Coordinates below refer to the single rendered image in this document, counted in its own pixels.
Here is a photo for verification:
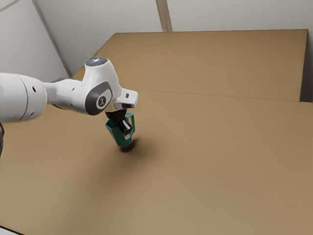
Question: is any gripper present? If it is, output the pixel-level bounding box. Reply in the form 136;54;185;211
105;109;133;141

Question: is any teal faceted mug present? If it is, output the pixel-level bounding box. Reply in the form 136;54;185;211
105;112;136;147

